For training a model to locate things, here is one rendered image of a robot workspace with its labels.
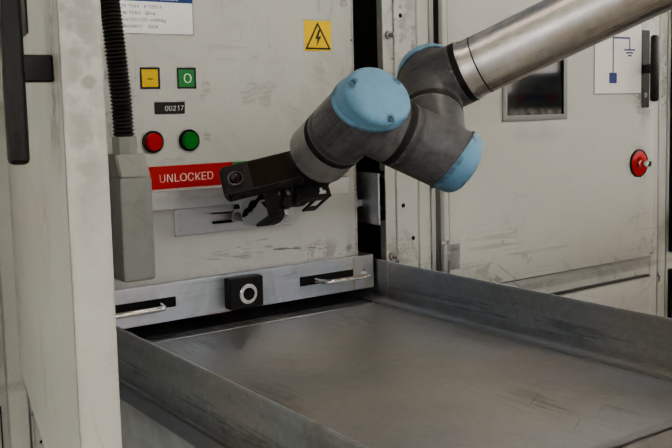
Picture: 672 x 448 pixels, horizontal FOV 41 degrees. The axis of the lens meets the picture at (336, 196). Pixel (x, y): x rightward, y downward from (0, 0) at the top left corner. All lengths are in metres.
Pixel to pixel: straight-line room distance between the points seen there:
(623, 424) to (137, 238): 0.67
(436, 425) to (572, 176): 0.98
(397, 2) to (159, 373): 0.80
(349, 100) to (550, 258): 0.83
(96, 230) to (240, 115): 0.81
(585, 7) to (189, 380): 0.69
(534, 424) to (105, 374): 0.50
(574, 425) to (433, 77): 0.52
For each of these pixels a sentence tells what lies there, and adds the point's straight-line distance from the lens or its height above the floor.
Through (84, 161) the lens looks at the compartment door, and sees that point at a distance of 0.67.
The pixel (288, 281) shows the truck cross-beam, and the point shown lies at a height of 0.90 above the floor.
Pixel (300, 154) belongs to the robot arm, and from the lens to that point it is 1.22.
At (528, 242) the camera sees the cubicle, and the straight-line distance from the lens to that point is 1.81.
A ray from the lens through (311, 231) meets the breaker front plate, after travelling 1.54.
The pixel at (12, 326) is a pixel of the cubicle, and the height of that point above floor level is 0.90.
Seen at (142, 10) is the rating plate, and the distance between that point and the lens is 1.40.
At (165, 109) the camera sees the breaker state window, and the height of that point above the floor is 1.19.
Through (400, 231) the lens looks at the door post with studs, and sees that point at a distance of 1.61.
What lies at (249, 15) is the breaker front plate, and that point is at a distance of 1.48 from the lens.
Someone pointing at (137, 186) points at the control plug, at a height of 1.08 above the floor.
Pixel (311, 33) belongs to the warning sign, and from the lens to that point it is 1.54.
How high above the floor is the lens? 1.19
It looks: 6 degrees down
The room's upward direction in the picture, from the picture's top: 1 degrees counter-clockwise
